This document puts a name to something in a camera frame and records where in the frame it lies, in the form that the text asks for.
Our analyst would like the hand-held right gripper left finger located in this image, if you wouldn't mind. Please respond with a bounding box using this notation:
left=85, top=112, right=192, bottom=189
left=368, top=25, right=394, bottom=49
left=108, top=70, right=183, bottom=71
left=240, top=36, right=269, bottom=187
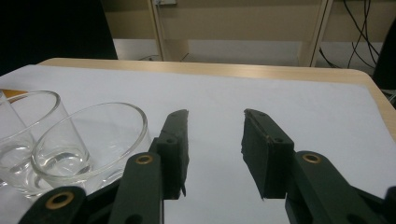
left=148, top=108, right=191, bottom=201

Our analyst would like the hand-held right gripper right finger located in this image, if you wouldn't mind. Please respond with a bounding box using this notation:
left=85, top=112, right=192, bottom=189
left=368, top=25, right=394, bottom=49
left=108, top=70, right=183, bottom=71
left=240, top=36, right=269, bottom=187
left=241, top=107, right=295, bottom=201

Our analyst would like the clear drinking glass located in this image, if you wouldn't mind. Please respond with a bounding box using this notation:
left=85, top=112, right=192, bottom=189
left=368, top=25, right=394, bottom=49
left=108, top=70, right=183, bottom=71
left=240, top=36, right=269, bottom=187
left=0, top=89, right=70, bottom=200
left=31, top=102, right=152, bottom=191
left=0, top=89, right=31, bottom=147

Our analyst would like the black curtain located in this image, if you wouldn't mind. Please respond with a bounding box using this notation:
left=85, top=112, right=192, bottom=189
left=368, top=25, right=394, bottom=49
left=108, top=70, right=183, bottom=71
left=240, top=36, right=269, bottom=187
left=0, top=0, right=119, bottom=77
left=372, top=18, right=396, bottom=91

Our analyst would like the thin black floor cable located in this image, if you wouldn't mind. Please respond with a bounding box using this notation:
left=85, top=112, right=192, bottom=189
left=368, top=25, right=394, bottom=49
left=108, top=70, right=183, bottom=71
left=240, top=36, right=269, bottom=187
left=138, top=53, right=163, bottom=62

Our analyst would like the bundle of black wall cables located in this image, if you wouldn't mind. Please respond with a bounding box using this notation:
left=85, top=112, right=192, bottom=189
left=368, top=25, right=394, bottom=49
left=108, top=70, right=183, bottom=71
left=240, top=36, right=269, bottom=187
left=317, top=0, right=382, bottom=69

